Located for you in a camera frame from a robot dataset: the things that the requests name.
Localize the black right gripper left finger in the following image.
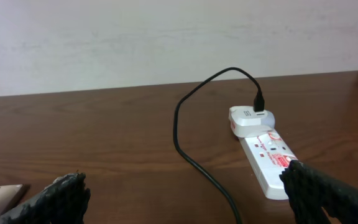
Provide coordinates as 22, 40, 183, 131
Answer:
0, 172, 91, 224

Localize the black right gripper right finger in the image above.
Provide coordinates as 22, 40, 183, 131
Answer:
280, 160, 358, 224

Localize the white power strip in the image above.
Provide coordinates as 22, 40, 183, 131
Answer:
239, 129, 297, 200

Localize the black USB-C charging cable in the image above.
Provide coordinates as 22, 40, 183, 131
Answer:
172, 67, 265, 224

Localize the white USB charger plug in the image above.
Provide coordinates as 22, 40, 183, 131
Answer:
228, 106, 275, 138

